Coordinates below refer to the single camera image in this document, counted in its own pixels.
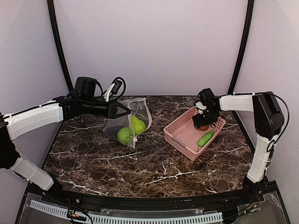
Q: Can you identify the pink plastic basket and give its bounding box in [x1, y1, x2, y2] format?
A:
[164, 107, 226, 161]

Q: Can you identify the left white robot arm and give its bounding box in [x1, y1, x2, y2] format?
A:
[0, 77, 131, 191]

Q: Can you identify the left black frame post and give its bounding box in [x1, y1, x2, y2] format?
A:
[47, 0, 73, 91]

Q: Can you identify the green toy guava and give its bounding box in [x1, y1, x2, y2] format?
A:
[117, 127, 134, 145]

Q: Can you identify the brown toy potato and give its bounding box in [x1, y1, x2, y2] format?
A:
[198, 125, 209, 131]

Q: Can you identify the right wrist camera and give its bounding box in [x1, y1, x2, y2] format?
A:
[194, 101, 206, 114]

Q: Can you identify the black front table rail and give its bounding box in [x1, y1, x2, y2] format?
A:
[31, 181, 278, 215]

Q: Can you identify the purple toy eggplant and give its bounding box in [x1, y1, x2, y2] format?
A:
[110, 126, 123, 138]

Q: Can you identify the right black frame post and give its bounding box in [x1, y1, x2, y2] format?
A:
[228, 0, 255, 94]

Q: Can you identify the clear dotted zip bag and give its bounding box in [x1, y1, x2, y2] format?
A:
[103, 98, 152, 148]

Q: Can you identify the black frame post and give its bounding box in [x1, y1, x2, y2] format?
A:
[47, 0, 73, 91]
[228, 0, 255, 94]

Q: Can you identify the green toy pear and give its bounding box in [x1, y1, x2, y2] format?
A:
[131, 115, 146, 135]

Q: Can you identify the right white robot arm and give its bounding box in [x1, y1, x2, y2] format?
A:
[192, 88, 290, 203]

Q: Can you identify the green toy bitter gourd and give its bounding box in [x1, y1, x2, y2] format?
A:
[198, 129, 214, 147]

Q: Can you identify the white slotted cable duct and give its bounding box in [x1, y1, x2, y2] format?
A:
[29, 200, 223, 224]

